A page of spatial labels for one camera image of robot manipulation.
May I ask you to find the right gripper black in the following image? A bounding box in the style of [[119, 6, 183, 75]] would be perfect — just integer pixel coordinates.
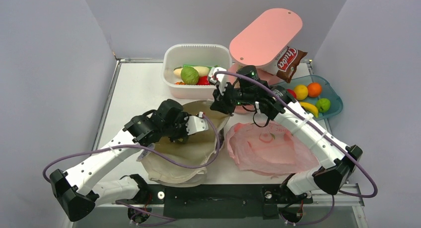
[[211, 79, 256, 115]]

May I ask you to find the white radish with leaves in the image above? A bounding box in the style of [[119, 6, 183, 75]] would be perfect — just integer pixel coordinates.
[[173, 66, 211, 78]]

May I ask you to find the pink three-tier shelf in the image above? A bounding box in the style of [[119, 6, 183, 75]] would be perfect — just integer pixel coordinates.
[[229, 8, 303, 85]]

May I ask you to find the red can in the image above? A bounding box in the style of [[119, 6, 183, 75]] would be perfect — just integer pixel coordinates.
[[262, 46, 307, 83]]

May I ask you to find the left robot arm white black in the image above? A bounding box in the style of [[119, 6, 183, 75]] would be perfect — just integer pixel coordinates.
[[43, 99, 196, 222]]

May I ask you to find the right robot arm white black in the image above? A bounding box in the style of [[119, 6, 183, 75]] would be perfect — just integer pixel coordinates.
[[208, 66, 363, 203]]

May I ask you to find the red bell pepper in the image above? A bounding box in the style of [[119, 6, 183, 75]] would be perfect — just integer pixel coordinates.
[[196, 76, 210, 85]]

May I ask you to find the white plastic tub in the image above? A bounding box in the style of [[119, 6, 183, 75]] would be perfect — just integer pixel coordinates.
[[161, 44, 232, 99]]

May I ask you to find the red apple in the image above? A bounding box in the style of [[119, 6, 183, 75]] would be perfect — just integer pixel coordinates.
[[287, 89, 297, 99]]

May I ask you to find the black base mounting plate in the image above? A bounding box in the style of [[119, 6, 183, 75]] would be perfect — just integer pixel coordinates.
[[123, 184, 313, 220]]

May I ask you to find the yellow lemon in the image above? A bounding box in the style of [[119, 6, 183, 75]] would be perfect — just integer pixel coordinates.
[[293, 84, 308, 100]]

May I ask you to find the yellow banana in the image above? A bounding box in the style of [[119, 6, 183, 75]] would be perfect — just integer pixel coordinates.
[[299, 102, 319, 118]]

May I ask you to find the orange fruit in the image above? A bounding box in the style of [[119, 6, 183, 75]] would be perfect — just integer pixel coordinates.
[[307, 82, 323, 98]]

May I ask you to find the green apple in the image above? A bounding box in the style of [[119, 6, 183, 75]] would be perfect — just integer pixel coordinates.
[[315, 98, 331, 113]]

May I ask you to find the teal plastic tray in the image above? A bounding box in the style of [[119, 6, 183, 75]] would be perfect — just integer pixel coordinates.
[[276, 75, 343, 121]]

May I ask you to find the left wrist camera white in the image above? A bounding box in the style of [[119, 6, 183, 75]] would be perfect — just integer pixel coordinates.
[[186, 111, 209, 136]]

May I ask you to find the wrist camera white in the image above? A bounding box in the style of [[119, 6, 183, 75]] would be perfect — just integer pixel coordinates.
[[186, 111, 209, 136], [208, 67, 228, 95]]

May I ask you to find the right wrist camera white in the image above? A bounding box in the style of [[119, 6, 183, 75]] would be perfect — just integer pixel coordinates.
[[208, 67, 228, 95]]

